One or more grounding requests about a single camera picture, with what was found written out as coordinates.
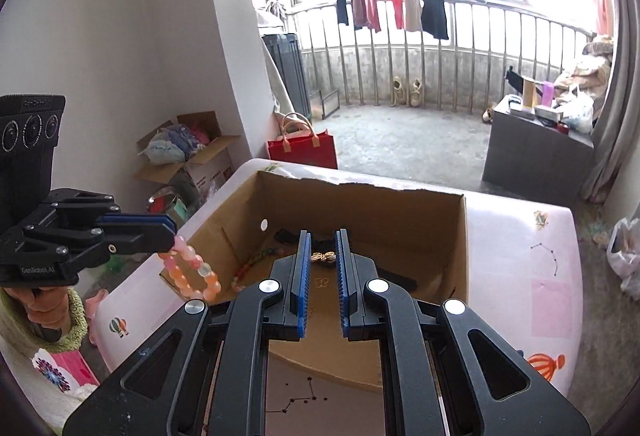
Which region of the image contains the red tote bag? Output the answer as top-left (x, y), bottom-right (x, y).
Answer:
top-left (266, 112), bottom-right (338, 169)

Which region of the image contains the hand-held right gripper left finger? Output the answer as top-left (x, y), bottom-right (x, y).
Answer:
top-left (62, 229), bottom-right (312, 436)

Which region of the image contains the clear plastic bag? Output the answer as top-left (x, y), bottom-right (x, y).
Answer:
top-left (606, 216), bottom-right (640, 301)

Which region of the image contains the pile of bedding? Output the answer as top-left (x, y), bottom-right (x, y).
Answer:
top-left (555, 34), bottom-right (616, 102)

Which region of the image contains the metal balcony railing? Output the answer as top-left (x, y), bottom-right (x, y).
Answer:
top-left (287, 0), bottom-right (601, 117)

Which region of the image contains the printed cardboard storage box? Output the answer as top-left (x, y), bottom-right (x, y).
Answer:
top-left (132, 110), bottom-right (243, 204)

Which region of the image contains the small black frame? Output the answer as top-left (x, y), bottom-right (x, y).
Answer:
top-left (309, 89), bottom-right (342, 119)

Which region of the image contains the white printed plastic bag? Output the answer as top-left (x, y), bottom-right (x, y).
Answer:
top-left (139, 129), bottom-right (186, 164)

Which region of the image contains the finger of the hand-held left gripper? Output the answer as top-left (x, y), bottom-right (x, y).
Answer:
top-left (29, 224), bottom-right (178, 268)
top-left (49, 189), bottom-right (177, 230)

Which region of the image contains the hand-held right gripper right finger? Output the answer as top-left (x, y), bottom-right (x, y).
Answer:
top-left (334, 229), bottom-right (591, 436)

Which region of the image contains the grey cabinet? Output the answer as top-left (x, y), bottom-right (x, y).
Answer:
top-left (481, 94), bottom-right (596, 207)

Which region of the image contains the orange bead bracelet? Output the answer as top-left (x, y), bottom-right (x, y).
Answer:
top-left (157, 233), bottom-right (222, 303)

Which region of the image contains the multicoloured bead necklace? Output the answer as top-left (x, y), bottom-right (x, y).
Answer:
top-left (232, 243), bottom-right (282, 293)

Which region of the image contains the person's left hand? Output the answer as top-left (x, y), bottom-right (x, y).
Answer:
top-left (24, 285), bottom-right (71, 343)

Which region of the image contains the pink floral mat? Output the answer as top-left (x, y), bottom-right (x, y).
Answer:
top-left (30, 348), bottom-right (101, 394)

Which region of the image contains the large cardboard box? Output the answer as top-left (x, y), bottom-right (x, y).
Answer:
top-left (159, 169), bottom-right (468, 392)

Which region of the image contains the metal bowl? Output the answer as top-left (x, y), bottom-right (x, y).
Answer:
top-left (146, 186), bottom-right (188, 222)

